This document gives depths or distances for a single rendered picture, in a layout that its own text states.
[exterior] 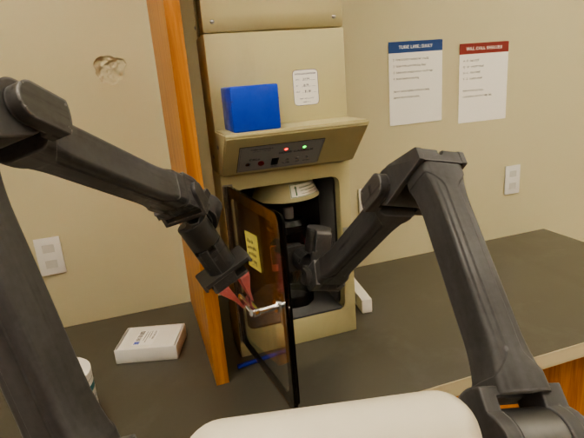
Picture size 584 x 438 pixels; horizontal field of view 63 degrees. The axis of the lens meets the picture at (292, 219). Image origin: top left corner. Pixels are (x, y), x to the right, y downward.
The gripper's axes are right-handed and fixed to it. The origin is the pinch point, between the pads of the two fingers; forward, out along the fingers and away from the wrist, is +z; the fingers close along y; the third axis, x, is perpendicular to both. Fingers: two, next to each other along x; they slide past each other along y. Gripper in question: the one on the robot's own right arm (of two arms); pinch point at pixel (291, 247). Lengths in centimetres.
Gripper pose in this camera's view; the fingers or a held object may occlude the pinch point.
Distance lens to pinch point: 129.3
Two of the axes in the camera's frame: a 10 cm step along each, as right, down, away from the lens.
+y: -9.5, 1.6, -2.8
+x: 0.8, 9.6, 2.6
